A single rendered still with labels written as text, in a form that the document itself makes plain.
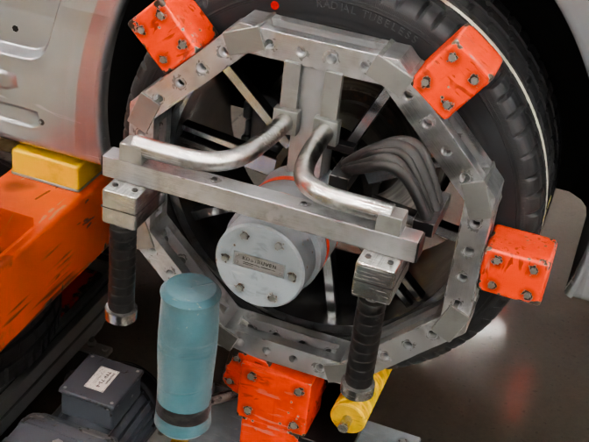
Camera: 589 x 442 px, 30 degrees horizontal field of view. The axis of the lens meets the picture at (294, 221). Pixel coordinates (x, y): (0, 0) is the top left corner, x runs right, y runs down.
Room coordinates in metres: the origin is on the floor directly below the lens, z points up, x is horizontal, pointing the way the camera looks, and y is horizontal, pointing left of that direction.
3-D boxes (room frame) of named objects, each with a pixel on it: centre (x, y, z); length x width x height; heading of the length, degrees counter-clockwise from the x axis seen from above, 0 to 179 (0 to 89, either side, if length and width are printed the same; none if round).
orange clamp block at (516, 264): (1.30, -0.31, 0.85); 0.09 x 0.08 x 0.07; 73
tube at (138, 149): (1.29, 0.12, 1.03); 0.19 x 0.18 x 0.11; 163
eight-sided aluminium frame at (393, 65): (1.38, -0.01, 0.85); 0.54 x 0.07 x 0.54; 73
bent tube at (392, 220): (1.23, -0.07, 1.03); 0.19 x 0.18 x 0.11; 163
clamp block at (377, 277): (1.14, -0.11, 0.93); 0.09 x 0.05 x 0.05; 163
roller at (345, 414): (1.44, -0.15, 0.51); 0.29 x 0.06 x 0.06; 163
